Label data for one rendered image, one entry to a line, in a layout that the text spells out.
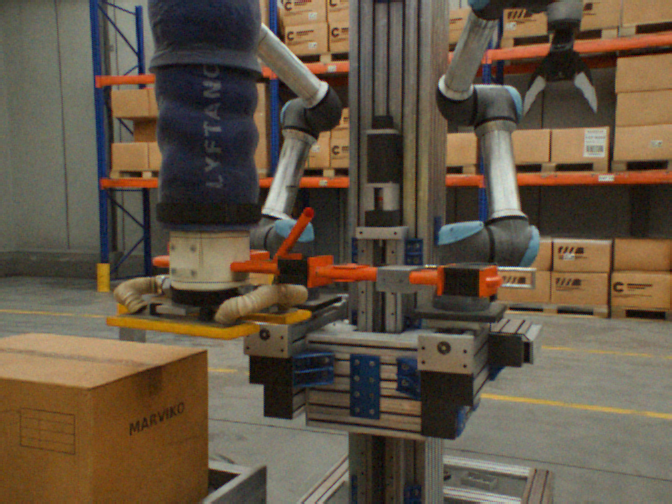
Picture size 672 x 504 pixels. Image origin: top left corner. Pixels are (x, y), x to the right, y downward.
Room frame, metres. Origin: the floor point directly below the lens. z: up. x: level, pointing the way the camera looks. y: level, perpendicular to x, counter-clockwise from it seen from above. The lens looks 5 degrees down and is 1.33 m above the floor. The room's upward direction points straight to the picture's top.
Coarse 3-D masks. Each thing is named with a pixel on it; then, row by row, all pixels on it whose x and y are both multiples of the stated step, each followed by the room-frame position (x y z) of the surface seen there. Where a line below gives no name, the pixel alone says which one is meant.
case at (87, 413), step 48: (48, 336) 2.00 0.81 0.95; (0, 384) 1.55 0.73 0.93; (48, 384) 1.50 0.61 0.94; (96, 384) 1.47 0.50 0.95; (144, 384) 1.59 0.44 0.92; (192, 384) 1.75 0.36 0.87; (0, 432) 1.55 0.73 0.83; (48, 432) 1.50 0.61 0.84; (96, 432) 1.46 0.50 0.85; (144, 432) 1.59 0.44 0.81; (192, 432) 1.75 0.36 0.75; (0, 480) 1.55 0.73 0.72; (48, 480) 1.50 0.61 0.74; (96, 480) 1.46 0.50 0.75; (144, 480) 1.59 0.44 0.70; (192, 480) 1.75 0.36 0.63
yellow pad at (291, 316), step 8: (256, 312) 1.58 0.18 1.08; (272, 312) 1.56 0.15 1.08; (280, 312) 1.55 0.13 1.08; (288, 312) 1.57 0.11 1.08; (296, 312) 1.58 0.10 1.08; (304, 312) 1.59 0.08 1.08; (240, 320) 1.59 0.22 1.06; (248, 320) 1.58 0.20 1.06; (256, 320) 1.56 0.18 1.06; (264, 320) 1.55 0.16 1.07; (272, 320) 1.54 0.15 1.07; (280, 320) 1.53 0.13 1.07; (288, 320) 1.53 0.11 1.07; (296, 320) 1.56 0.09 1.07
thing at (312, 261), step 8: (280, 256) 1.43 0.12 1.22; (288, 256) 1.45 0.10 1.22; (296, 256) 1.48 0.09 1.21; (304, 256) 1.49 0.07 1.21; (312, 256) 1.48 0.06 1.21; (320, 256) 1.42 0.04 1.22; (328, 256) 1.44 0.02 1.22; (280, 264) 1.41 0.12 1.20; (288, 264) 1.40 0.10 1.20; (296, 264) 1.39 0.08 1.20; (304, 264) 1.38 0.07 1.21; (312, 264) 1.39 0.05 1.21; (320, 264) 1.42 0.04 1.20; (328, 264) 1.44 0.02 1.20; (280, 272) 1.42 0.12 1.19; (288, 272) 1.41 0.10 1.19; (296, 272) 1.40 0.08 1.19; (304, 272) 1.39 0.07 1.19; (312, 272) 1.39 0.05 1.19; (280, 280) 1.41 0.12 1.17; (288, 280) 1.40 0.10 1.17; (296, 280) 1.39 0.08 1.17; (304, 280) 1.38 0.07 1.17; (312, 280) 1.39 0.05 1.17; (320, 280) 1.42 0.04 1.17; (328, 280) 1.44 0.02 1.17
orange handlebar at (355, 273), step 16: (160, 256) 1.64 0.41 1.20; (256, 256) 1.76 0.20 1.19; (256, 272) 1.47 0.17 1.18; (272, 272) 1.45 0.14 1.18; (320, 272) 1.39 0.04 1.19; (336, 272) 1.37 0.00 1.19; (352, 272) 1.35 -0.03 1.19; (368, 272) 1.33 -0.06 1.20; (416, 272) 1.29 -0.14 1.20; (432, 272) 1.31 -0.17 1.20
